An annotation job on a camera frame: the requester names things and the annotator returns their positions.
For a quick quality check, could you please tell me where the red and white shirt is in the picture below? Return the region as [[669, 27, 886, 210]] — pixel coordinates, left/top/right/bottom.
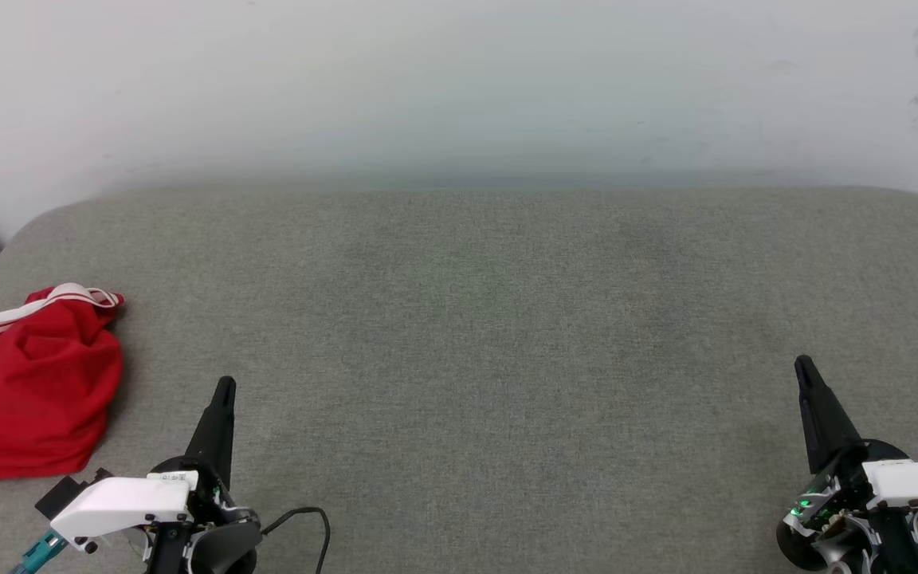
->
[[0, 283, 125, 501]]

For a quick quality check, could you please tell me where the grey fabric sofa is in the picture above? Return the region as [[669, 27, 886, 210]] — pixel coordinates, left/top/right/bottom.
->
[[0, 185, 918, 574]]

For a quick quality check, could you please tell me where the thin black cable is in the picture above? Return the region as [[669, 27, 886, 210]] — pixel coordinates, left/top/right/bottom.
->
[[260, 506, 332, 574]]

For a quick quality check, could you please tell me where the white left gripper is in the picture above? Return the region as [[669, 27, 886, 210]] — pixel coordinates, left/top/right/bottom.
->
[[49, 376, 261, 574]]

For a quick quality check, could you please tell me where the teal cable connector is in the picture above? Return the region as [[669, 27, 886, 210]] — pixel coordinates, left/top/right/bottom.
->
[[11, 529, 69, 574]]

